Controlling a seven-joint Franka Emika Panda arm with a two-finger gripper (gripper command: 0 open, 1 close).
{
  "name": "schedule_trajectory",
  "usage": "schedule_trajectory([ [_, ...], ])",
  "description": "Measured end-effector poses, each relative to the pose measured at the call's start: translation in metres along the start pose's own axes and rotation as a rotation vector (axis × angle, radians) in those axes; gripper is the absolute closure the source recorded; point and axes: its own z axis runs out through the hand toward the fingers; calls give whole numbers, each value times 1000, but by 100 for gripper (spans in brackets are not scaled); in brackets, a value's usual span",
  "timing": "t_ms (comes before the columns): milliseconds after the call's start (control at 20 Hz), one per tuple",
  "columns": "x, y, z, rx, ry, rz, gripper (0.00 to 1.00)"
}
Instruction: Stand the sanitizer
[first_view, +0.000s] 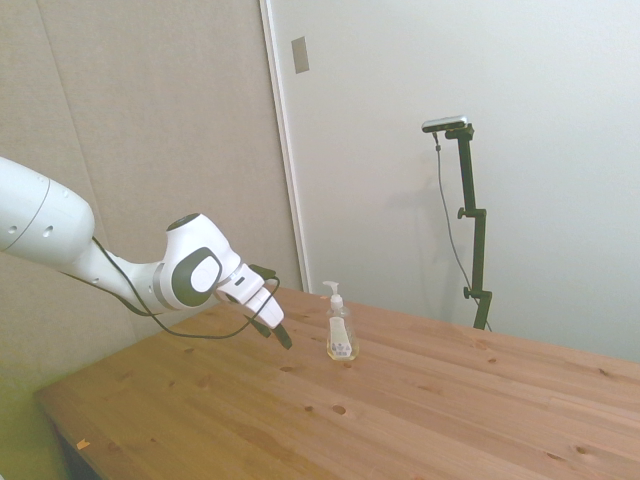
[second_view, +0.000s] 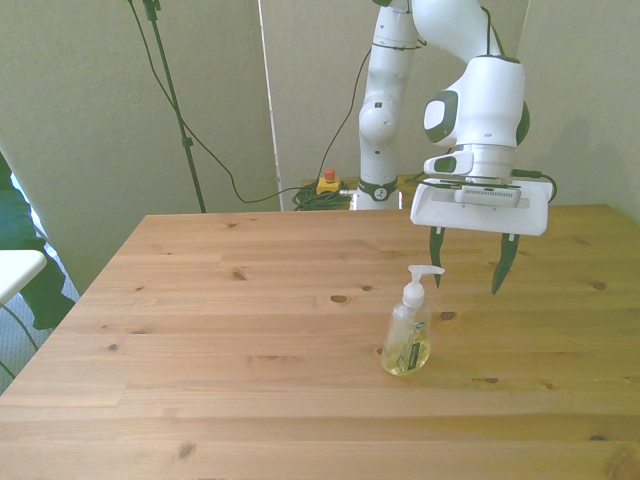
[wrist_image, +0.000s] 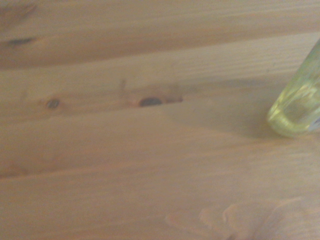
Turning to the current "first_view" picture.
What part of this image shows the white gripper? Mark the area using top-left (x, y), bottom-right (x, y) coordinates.
top-left (215, 263), bottom-right (295, 352)

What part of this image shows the clear sanitizer pump bottle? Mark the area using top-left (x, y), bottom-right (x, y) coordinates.
top-left (321, 279), bottom-right (359, 363)

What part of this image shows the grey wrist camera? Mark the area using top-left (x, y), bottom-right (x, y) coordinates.
top-left (249, 262), bottom-right (279, 283)

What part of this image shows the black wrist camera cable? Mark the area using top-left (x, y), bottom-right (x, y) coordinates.
top-left (90, 236), bottom-right (283, 341)

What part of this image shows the white vertical wall trim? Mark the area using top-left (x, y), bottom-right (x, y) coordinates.
top-left (258, 0), bottom-right (314, 294)

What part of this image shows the black camera stand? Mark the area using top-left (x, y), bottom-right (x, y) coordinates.
top-left (443, 124), bottom-right (494, 332)

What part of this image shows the grey exterior camera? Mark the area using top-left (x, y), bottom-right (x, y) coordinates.
top-left (421, 114), bottom-right (472, 136)

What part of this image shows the grey wall plate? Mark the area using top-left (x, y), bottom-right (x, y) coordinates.
top-left (290, 35), bottom-right (312, 76)

